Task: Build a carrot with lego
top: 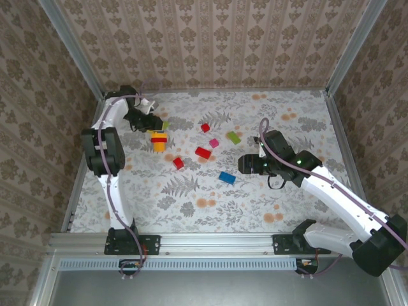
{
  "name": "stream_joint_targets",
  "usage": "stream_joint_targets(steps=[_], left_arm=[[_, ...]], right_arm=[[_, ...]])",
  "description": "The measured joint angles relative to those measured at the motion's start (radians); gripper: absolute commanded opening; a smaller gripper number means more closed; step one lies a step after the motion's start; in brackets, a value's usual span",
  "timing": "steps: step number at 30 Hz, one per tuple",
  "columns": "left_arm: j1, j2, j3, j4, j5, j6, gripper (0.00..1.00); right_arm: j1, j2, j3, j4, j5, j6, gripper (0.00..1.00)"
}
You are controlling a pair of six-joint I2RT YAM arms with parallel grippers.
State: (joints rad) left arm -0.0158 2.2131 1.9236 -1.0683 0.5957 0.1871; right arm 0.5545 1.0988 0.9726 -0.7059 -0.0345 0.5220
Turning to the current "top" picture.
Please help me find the grey slotted cable duct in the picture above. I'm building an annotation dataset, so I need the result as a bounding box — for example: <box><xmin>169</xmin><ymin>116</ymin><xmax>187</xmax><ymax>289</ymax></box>
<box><xmin>59</xmin><ymin>257</ymin><xmax>298</xmax><ymax>272</ymax></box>

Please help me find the blue long lego brick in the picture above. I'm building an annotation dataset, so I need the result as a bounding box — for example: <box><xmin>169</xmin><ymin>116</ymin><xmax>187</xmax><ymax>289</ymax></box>
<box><xmin>218</xmin><ymin>171</ymin><xmax>237</xmax><ymax>186</ymax></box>

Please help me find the small wired connector board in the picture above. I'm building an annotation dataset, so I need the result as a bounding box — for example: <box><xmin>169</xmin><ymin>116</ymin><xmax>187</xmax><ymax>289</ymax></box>
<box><xmin>295</xmin><ymin>258</ymin><xmax>319</xmax><ymax>275</ymax></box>
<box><xmin>119</xmin><ymin>259</ymin><xmax>149</xmax><ymax>277</ymax></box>

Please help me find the multicolour lego brick stack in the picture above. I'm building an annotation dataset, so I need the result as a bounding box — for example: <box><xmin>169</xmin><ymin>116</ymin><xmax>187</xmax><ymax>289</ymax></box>
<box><xmin>150</xmin><ymin>120</ymin><xmax>171</xmax><ymax>153</ymax></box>

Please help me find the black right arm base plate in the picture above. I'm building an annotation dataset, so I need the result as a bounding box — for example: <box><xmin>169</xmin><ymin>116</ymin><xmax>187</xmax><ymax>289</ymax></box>
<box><xmin>272</xmin><ymin>234</ymin><xmax>332</xmax><ymax>256</ymax></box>

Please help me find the thin black right gripper cable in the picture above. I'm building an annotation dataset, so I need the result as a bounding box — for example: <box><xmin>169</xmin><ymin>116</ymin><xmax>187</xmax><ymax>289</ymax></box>
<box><xmin>266</xmin><ymin>173</ymin><xmax>288</xmax><ymax>191</ymax></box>

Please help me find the grey metal panel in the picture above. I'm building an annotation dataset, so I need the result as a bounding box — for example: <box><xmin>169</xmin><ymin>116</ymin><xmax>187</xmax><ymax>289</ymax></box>
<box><xmin>47</xmin><ymin>254</ymin><xmax>391</xmax><ymax>306</ymax></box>

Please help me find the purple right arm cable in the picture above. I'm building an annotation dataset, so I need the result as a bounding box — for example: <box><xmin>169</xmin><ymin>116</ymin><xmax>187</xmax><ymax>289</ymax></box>
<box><xmin>258</xmin><ymin>117</ymin><xmax>408</xmax><ymax>277</ymax></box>

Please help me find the red long lego brick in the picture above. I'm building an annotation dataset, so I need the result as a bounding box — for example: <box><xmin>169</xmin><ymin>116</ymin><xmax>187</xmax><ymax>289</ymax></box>
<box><xmin>194</xmin><ymin>146</ymin><xmax>213</xmax><ymax>160</ymax></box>

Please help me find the aluminium frame post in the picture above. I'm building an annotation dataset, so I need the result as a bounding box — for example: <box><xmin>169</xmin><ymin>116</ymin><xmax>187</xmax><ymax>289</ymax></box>
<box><xmin>324</xmin><ymin>0</ymin><xmax>382</xmax><ymax>96</ymax></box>
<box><xmin>37</xmin><ymin>0</ymin><xmax>106</xmax><ymax>98</ymax></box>

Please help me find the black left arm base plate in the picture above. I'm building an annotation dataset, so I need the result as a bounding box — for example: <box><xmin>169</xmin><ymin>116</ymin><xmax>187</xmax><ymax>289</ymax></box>
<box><xmin>104</xmin><ymin>235</ymin><xmax>162</xmax><ymax>256</ymax></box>

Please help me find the wide aluminium frame beam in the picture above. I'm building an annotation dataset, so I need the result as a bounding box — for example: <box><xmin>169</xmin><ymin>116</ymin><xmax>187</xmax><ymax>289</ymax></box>
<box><xmin>47</xmin><ymin>231</ymin><xmax>391</xmax><ymax>256</ymax></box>

